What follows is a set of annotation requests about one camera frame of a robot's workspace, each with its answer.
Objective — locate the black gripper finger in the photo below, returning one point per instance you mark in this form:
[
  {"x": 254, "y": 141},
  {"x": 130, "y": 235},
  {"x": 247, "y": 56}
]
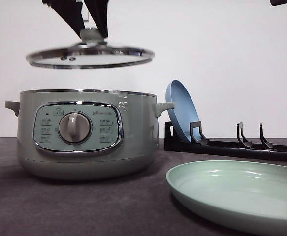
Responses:
[
  {"x": 71, "y": 11},
  {"x": 99, "y": 12}
]

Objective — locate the glass steamer lid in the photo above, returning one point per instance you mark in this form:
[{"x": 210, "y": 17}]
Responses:
[{"x": 92, "y": 52}]

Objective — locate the green plate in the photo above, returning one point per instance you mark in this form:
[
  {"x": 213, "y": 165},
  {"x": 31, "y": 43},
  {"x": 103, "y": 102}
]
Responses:
[{"x": 249, "y": 195}]

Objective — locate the green electric steamer pot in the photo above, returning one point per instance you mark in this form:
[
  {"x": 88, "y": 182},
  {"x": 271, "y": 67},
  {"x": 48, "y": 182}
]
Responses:
[{"x": 87, "y": 134}]

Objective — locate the blue plate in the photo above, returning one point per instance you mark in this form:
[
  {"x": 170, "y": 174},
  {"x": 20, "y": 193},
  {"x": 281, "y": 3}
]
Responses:
[{"x": 185, "y": 111}]

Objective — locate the black plate rack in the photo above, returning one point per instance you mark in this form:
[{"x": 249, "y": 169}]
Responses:
[{"x": 200, "y": 143}]

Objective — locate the dark grey table mat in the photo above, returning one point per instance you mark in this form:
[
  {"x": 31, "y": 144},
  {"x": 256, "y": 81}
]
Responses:
[{"x": 141, "y": 204}]

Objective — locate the white wall socket left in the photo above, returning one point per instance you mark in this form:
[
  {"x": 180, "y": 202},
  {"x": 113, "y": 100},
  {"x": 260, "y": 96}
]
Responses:
[{"x": 85, "y": 15}]

